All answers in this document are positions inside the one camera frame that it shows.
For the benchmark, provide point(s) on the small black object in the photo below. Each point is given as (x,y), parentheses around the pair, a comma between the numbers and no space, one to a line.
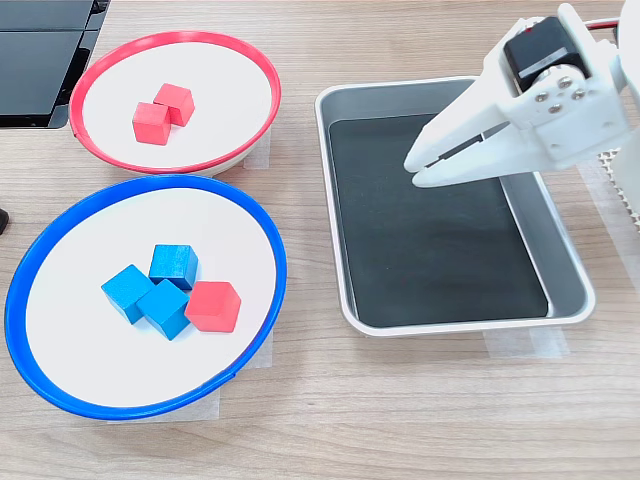
(3,222)

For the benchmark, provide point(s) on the steel tray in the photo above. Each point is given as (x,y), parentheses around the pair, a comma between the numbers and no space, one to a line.
(560,260)

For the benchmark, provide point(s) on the blue wooden cube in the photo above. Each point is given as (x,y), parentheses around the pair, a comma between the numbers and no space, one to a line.
(162,310)
(173,262)
(125,292)

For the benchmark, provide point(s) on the clear tape strip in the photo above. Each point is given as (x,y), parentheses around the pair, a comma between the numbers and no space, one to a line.
(200,407)
(261,150)
(525,342)

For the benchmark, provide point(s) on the red-rimmed white plate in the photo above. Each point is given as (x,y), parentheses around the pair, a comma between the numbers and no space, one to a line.
(210,75)

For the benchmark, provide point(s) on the black electronic device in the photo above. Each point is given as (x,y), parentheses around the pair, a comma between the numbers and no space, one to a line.
(30,65)

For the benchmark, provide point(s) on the black tray mat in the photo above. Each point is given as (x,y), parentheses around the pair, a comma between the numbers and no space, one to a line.
(425,250)

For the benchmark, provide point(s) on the blue-rimmed white plate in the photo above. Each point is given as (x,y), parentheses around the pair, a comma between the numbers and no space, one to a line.
(75,325)

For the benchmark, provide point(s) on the red wooden cube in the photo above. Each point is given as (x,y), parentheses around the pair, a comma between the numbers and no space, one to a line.
(150,125)
(212,307)
(177,100)

